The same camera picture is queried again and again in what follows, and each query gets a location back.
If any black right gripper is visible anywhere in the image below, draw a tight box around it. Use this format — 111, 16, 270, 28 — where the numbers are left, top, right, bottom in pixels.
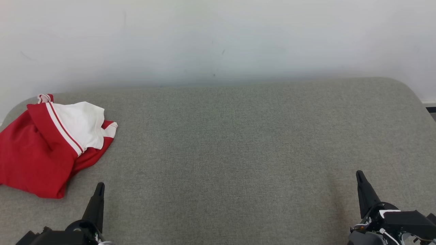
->
347, 170, 402, 245

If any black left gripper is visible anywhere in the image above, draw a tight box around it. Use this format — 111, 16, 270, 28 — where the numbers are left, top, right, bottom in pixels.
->
15, 182, 105, 245

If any red white basketball jersey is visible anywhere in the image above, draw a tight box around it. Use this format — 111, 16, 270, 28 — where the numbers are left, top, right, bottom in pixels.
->
0, 94, 106, 199

